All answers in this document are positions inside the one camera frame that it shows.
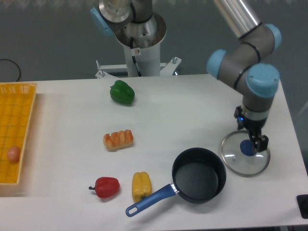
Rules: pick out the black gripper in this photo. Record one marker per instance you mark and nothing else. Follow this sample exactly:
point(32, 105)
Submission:
point(253, 122)

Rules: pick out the glass lid with blue knob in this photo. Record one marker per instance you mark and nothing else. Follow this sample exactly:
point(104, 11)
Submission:
point(240, 157)

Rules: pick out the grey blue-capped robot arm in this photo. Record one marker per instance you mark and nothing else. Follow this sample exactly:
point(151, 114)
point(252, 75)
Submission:
point(241, 70)

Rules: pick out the black device at table edge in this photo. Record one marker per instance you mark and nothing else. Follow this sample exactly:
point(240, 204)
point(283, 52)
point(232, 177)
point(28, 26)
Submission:
point(302, 201)

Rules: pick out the yellow bell pepper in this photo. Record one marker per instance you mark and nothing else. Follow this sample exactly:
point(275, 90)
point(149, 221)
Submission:
point(141, 186)

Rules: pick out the toy bread loaf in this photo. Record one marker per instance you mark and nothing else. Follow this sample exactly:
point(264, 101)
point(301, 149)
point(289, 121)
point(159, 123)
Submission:
point(118, 140)

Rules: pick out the green bell pepper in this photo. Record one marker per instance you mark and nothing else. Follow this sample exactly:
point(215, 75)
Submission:
point(122, 93)

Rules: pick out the red bell pepper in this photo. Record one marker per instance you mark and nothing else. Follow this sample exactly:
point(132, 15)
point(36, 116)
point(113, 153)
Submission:
point(106, 187)

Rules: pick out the yellow plastic basket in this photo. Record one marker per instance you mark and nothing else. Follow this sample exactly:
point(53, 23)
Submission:
point(16, 105)

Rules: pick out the brown egg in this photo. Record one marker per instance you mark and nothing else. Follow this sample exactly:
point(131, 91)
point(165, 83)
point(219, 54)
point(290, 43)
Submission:
point(13, 154)

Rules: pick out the black saucepan with blue handle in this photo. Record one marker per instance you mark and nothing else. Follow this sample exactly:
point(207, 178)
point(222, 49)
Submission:
point(198, 174)

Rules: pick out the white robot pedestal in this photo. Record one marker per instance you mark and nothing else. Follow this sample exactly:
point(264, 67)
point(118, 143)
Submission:
point(141, 44)

